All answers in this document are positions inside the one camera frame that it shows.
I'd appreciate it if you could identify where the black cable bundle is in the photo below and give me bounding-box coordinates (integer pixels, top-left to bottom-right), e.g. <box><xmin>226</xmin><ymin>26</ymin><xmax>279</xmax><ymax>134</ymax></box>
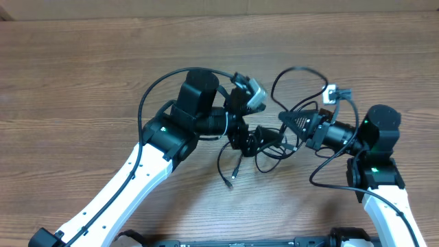
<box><xmin>216</xmin><ymin>66</ymin><xmax>329</xmax><ymax>189</ymax></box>

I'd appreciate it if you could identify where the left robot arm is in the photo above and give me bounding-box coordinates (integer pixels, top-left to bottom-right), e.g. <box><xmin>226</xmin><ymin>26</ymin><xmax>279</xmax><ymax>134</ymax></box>
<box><xmin>29</xmin><ymin>67</ymin><xmax>283</xmax><ymax>246</ymax></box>

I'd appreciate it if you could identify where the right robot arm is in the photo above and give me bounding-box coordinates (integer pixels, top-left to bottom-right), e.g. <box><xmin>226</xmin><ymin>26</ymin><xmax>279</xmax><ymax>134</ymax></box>
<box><xmin>278</xmin><ymin>104</ymin><xmax>426</xmax><ymax>246</ymax></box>

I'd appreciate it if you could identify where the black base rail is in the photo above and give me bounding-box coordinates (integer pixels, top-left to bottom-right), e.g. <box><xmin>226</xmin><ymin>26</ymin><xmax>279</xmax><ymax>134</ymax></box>
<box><xmin>110</xmin><ymin>228</ymin><xmax>382</xmax><ymax>247</ymax></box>

